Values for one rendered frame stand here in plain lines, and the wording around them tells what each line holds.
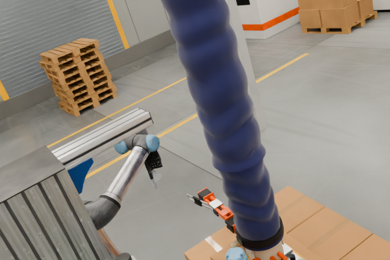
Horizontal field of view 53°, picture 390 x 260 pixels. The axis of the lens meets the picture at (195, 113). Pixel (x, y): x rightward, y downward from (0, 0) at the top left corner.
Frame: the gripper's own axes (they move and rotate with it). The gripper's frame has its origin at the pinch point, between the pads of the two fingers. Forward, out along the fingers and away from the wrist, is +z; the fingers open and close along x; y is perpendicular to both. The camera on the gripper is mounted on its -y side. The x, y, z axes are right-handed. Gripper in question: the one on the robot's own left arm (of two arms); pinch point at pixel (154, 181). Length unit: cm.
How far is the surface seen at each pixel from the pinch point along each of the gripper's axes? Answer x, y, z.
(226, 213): 0.8, 30.8, 35.1
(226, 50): -42, 47, -65
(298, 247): -26, 59, 50
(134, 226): 174, -57, 144
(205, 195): 22.8, 23.2, 34.1
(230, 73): -41, 46, -56
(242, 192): -41, 38, -4
